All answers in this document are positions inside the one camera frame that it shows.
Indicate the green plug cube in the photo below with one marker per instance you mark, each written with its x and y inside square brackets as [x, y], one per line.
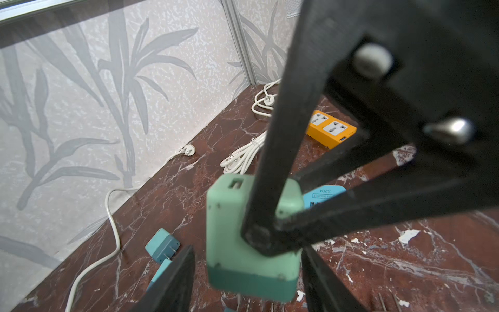
[232, 264]

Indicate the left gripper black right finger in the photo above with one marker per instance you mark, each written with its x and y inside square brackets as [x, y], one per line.
[324, 291]

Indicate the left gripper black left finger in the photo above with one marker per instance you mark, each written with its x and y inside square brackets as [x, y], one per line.
[172, 290]

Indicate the blue power strip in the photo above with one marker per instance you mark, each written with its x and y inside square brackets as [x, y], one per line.
[321, 194]

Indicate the teal plug cube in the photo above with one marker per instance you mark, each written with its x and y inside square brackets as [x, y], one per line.
[164, 265]
[162, 246]

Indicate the orange power strip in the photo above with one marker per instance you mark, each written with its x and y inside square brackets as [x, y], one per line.
[328, 130]

